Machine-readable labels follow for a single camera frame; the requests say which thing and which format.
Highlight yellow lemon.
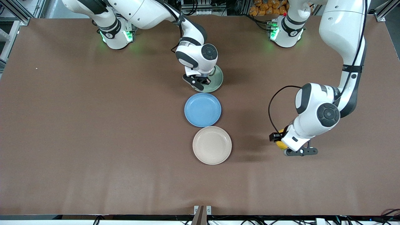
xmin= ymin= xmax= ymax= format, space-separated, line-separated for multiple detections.
xmin=276 ymin=128 xmax=288 ymax=150

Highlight green plate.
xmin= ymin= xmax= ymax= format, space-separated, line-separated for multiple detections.
xmin=194 ymin=64 xmax=224 ymax=93

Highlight blue plate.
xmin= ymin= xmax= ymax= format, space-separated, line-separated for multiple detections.
xmin=184 ymin=92 xmax=222 ymax=128

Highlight beige plate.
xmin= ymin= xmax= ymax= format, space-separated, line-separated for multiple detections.
xmin=192 ymin=126 xmax=233 ymax=165

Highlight dark electronics rack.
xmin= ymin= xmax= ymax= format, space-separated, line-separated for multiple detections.
xmin=181 ymin=0 xmax=219 ymax=16

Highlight bag of oranges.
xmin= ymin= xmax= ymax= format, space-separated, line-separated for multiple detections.
xmin=249 ymin=0 xmax=288 ymax=17

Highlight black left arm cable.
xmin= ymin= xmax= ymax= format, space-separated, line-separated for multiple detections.
xmin=268 ymin=0 xmax=368 ymax=134

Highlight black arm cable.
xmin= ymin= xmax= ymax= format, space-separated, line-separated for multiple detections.
xmin=166 ymin=2 xmax=185 ymax=53
xmin=268 ymin=0 xmax=368 ymax=134

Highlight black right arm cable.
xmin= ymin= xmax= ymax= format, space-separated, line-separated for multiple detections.
xmin=166 ymin=2 xmax=185 ymax=53

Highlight black base cables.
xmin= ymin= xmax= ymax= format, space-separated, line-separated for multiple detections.
xmin=248 ymin=13 xmax=272 ymax=32

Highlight metal table edge bracket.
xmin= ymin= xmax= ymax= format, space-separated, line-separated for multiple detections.
xmin=191 ymin=205 xmax=212 ymax=225

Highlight grey frame post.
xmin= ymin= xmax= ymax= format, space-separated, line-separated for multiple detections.
xmin=0 ymin=20 xmax=21 ymax=63

